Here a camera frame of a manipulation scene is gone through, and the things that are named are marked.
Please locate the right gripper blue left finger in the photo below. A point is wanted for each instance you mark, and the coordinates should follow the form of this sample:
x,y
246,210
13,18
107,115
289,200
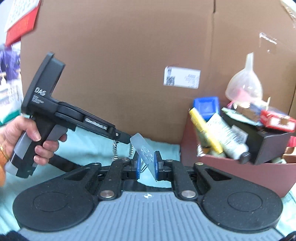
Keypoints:
x,y
113,177

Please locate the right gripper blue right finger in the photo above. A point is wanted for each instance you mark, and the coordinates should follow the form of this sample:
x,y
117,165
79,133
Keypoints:
x,y
178,175

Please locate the silver metal spring clip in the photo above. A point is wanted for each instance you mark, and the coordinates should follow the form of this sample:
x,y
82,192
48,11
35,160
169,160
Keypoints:
x,y
138,148

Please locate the person's left hand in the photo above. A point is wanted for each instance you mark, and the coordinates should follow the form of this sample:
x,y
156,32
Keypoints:
x,y
10,134

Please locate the white printed tube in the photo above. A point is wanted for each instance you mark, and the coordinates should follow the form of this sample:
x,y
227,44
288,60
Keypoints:
x,y
231,143

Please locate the blue square plastic box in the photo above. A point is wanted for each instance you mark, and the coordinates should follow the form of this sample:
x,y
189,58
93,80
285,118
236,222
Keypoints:
x,y
207,106

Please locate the white shipping label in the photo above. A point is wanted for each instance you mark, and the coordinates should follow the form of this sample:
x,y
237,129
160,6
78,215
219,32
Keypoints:
x,y
182,77

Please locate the red banner sign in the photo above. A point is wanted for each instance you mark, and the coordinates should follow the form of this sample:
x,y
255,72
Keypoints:
x,y
21,19

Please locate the wooden block in bin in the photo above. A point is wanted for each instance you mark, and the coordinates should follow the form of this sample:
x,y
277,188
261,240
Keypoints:
x,y
249,113

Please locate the black box in bin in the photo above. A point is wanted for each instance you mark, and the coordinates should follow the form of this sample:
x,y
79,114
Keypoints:
x,y
264,144

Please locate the large brown cardboard box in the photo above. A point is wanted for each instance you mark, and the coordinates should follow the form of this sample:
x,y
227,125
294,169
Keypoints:
x,y
116,53

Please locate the translucent plastic funnel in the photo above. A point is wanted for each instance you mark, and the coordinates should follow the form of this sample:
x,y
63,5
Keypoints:
x,y
245,87

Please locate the dark red storage box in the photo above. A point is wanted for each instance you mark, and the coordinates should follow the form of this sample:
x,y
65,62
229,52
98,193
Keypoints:
x,y
277,177

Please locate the playing card box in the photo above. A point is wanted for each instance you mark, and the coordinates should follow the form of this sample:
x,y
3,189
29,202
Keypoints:
x,y
277,121

